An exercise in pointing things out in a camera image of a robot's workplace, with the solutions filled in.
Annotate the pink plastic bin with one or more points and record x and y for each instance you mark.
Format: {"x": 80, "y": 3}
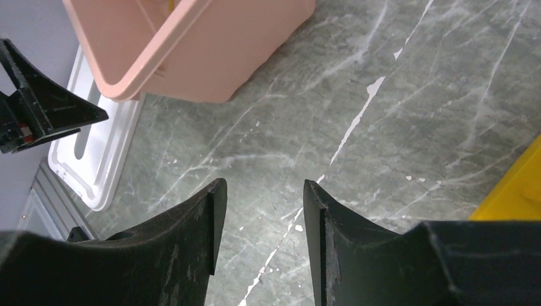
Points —
{"x": 193, "y": 50}

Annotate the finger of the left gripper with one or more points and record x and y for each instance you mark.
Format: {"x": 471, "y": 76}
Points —
{"x": 40, "y": 110}

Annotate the yellow test tube rack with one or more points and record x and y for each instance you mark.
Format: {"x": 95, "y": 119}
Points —
{"x": 517, "y": 195}

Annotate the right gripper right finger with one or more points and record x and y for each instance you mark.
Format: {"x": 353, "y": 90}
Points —
{"x": 357, "y": 262}

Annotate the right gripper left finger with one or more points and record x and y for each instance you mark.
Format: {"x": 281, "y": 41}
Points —
{"x": 166, "y": 260}

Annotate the white plastic lid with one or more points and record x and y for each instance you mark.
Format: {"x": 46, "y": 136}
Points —
{"x": 90, "y": 162}

